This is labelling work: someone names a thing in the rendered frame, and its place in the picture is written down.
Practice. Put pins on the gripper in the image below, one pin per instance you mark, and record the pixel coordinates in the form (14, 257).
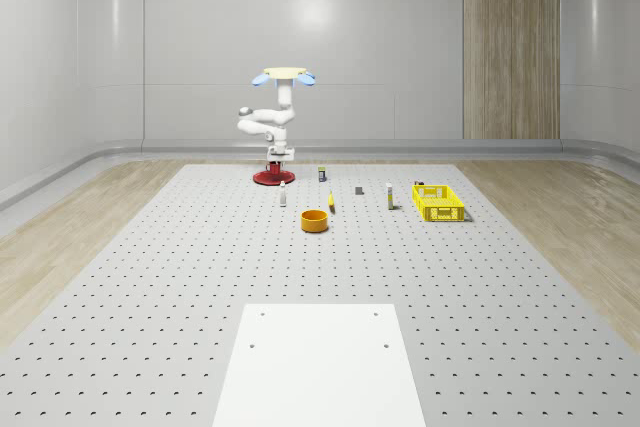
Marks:
(280, 152)

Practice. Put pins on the red mug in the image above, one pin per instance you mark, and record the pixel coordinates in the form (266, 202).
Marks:
(273, 167)

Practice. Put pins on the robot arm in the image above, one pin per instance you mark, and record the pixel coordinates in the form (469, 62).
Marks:
(284, 97)

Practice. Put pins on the red plate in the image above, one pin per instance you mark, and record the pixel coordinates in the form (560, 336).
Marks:
(274, 178)

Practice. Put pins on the small white bottle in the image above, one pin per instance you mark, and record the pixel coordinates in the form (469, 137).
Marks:
(283, 197)

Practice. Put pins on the banana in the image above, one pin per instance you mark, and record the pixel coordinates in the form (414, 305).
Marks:
(331, 201)

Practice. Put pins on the yellow bowl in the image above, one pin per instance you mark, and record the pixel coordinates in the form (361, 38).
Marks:
(314, 223)

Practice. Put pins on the white yellow box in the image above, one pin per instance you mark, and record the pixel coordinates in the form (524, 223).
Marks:
(389, 198)

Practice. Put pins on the yellow basket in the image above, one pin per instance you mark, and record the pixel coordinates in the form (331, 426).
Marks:
(437, 204)

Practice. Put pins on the white board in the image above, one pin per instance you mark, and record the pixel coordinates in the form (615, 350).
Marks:
(318, 367)

